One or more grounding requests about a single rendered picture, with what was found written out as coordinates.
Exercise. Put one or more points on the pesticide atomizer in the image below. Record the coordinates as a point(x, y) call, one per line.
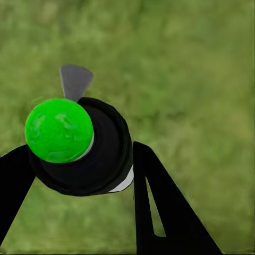
point(79, 146)

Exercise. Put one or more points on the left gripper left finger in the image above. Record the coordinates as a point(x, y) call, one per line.
point(16, 178)

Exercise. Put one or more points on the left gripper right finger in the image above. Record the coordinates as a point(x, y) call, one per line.
point(185, 233)

